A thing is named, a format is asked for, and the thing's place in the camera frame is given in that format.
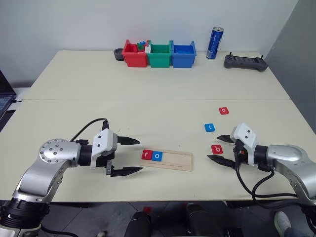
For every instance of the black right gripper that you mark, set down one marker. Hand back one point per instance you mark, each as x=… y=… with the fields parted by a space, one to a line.
x=240 y=153

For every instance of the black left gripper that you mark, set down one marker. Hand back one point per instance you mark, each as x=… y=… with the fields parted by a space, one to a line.
x=108 y=159

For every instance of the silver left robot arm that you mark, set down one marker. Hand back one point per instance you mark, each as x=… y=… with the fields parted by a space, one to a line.
x=47 y=168

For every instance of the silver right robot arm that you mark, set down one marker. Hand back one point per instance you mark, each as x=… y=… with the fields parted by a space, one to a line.
x=288 y=160

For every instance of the red letter b block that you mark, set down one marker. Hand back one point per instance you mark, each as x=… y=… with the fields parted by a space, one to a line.
x=217 y=149

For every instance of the red letter r block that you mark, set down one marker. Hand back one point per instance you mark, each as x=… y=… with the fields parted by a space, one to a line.
x=146 y=154

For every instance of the blue letter t block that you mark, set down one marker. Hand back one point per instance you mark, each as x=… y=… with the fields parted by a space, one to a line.
x=209 y=127

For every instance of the blue letter o block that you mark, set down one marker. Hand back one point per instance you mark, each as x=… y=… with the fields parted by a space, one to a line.
x=157 y=156

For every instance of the red letter o block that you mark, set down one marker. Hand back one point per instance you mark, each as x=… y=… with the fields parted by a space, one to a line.
x=224 y=110

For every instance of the wooden letter tray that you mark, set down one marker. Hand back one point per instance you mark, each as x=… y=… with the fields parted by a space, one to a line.
x=176 y=161

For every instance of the red block on floor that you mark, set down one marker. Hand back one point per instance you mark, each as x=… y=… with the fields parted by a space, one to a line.
x=147 y=209

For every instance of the dark rounded shape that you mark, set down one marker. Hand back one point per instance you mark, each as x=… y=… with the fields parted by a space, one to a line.
x=197 y=219
x=138 y=225

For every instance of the grey remote controller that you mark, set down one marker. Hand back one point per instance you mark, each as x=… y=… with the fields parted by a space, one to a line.
x=245 y=63

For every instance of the grey white shoe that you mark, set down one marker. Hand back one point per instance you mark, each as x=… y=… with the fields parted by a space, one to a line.
x=282 y=222

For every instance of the red plastic bin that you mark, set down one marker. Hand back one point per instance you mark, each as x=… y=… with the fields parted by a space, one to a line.
x=134 y=59

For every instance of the blue plastic bin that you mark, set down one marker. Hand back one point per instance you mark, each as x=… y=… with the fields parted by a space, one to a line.
x=182 y=59

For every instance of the green plastic bin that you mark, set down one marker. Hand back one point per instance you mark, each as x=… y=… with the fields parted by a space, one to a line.
x=159 y=59

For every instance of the blue drink can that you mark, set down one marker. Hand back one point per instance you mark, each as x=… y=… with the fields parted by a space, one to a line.
x=214 y=44

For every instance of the blue toy bricks pile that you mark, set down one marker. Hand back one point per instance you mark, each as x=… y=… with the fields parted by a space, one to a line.
x=182 y=52

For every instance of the white toy piece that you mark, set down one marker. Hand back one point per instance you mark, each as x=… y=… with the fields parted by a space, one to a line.
x=147 y=49

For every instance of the green toy brick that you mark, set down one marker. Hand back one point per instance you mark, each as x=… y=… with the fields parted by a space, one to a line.
x=140 y=47

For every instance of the blue jeans leg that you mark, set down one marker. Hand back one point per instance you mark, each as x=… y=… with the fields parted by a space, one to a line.
x=300 y=233

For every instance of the blue toy brick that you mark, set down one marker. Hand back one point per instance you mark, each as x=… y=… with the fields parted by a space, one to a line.
x=142 y=43

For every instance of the dark laptop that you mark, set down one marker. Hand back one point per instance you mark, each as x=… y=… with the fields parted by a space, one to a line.
x=5 y=96

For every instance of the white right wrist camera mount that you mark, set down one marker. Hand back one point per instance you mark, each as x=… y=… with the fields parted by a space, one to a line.
x=245 y=138

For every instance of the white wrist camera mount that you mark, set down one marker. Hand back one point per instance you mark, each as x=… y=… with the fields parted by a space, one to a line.
x=245 y=138
x=105 y=140

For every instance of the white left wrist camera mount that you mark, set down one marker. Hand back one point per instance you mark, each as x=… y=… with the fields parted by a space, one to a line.
x=105 y=140

